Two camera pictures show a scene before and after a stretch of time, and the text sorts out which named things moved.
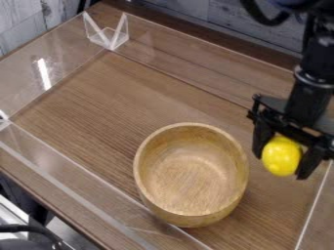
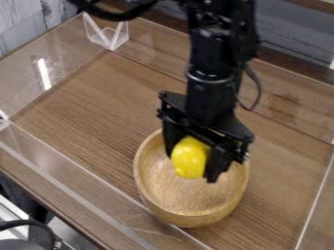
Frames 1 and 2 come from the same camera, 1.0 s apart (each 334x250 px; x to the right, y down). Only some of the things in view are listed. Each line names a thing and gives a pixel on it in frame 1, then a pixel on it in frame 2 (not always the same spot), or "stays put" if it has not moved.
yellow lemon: (281, 155) -> (190, 157)
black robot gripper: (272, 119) -> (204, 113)
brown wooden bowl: (192, 174) stays put
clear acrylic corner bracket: (107, 37) stays put
